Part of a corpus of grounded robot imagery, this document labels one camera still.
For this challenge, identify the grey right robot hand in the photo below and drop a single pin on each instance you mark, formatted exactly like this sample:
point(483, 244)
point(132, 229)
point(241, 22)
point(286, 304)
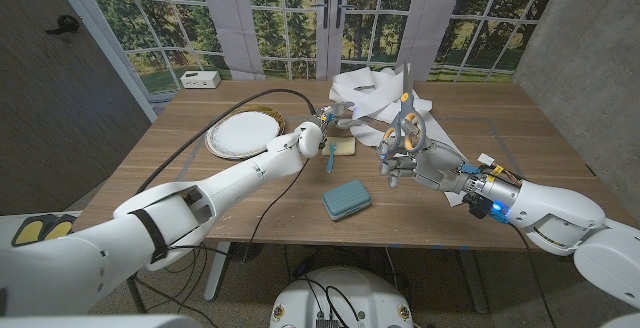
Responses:
point(435, 165)

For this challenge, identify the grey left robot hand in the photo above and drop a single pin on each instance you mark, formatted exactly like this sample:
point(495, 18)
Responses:
point(337, 115)

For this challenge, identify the white receipt paper strip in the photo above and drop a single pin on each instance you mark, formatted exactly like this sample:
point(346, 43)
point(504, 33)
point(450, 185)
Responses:
point(370, 93)

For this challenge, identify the grey orange scissors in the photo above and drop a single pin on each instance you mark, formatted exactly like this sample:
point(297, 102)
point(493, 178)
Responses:
point(406, 113)

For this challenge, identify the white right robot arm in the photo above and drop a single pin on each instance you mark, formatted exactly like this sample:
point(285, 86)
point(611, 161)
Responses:
point(575, 223)

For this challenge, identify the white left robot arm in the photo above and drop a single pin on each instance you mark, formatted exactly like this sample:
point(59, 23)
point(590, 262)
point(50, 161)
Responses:
point(150, 228)

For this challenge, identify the yellow sponge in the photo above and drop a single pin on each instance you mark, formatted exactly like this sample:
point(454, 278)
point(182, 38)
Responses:
point(345, 145)

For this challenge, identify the blue plastic fork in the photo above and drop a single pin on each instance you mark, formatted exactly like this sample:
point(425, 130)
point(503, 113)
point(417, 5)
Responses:
point(330, 160)

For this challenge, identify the teal soapbox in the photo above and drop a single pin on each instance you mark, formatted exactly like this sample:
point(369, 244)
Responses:
point(346, 199)

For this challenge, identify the gold rimmed paper plate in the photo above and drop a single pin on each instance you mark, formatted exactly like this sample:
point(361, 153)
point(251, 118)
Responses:
point(245, 130)

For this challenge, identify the grey table leg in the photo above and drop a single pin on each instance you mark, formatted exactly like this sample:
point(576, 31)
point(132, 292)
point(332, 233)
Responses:
point(472, 283)

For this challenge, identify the white power box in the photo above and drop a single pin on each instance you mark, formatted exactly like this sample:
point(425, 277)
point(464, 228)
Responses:
point(200, 79)

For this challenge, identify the white robot torso base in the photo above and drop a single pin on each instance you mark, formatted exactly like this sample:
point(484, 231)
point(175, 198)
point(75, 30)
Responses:
point(350, 293)

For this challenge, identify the dark round floor fan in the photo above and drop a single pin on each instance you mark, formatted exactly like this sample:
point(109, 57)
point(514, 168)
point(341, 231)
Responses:
point(250, 251)

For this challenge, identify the printed window backdrop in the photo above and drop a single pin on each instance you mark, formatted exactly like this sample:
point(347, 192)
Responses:
point(165, 28)

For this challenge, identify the white table leg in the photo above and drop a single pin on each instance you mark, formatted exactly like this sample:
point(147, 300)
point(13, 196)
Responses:
point(217, 273)

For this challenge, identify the yellow black foot pad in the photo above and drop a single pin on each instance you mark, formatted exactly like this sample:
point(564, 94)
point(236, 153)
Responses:
point(30, 230)
point(62, 228)

